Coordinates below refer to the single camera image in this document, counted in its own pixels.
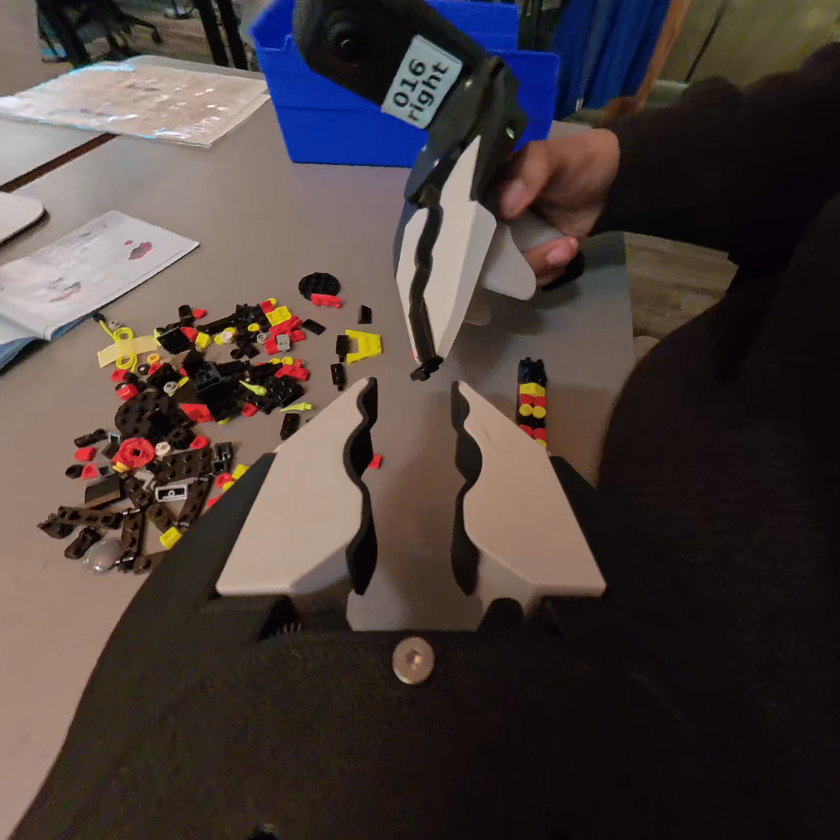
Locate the white document stand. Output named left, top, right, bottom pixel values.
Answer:
left=0, top=192, right=46, bottom=245

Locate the person's right hand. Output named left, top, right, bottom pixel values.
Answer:
left=495, top=128, right=621, bottom=286

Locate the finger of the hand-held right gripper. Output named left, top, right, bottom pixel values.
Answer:
left=419, top=134, right=498, bottom=361
left=394, top=200, right=442, bottom=368

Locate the lego instruction booklet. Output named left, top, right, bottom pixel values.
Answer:
left=0, top=210, right=200, bottom=368

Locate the person's right forearm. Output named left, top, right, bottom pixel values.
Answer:
left=591, top=42, right=840, bottom=263

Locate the black office chair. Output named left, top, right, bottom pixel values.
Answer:
left=36, top=0, right=161, bottom=63

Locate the clear plastic bag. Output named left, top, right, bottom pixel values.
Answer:
left=0, top=62, right=271, bottom=148

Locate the black red yellow lego assembly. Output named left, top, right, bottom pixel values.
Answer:
left=515, top=357, right=549, bottom=450

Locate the blue hanging cloth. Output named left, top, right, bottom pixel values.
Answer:
left=551, top=0, right=670, bottom=119

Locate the tan piece with yellow string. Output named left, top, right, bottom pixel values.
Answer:
left=97, top=314, right=161, bottom=370

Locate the blue storage bin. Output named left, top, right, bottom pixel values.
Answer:
left=249, top=0, right=560, bottom=166

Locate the pile of lego pieces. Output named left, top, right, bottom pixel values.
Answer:
left=38, top=272, right=383, bottom=575

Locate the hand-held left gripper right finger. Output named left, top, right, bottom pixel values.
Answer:
left=450, top=381, right=606, bottom=614

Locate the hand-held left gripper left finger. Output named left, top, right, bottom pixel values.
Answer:
left=215, top=377, right=380, bottom=598

